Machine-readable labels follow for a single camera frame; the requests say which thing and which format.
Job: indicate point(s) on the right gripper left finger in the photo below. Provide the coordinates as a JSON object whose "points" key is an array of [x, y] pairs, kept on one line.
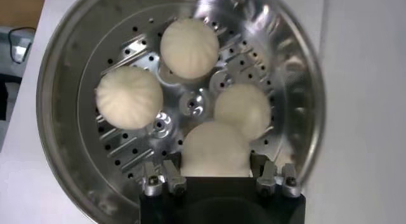
{"points": [[152, 181]]}

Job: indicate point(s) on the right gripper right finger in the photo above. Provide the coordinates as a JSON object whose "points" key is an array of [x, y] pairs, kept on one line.
{"points": [[290, 181]]}

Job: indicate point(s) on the white steamed baozi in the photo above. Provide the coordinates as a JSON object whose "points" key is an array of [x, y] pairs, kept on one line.
{"points": [[242, 111], [189, 47], [129, 97], [215, 149]]}

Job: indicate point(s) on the steel steamer basket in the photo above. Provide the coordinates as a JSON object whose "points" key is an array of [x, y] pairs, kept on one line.
{"points": [[79, 85]]}

